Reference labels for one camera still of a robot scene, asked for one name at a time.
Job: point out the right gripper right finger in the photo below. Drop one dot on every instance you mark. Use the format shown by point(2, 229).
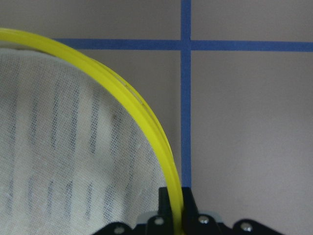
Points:
point(196, 223)

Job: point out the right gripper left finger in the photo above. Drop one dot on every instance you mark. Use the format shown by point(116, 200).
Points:
point(158, 222)

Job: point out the yellow bamboo steamer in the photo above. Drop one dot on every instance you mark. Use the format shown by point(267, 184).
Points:
point(79, 147)

